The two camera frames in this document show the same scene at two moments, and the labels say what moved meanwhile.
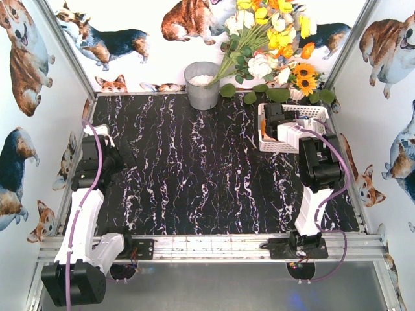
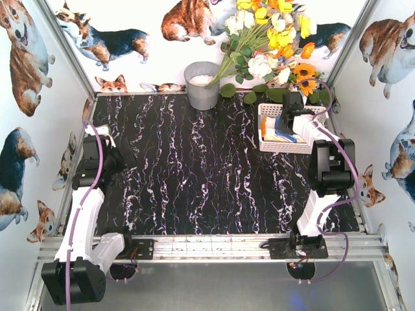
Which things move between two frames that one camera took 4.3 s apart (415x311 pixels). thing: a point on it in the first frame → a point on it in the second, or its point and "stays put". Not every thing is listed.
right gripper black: x=272 y=120 → x=288 y=118
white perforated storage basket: x=318 y=113 stays put
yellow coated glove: x=263 y=127 stays put
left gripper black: x=121 y=155 stays put
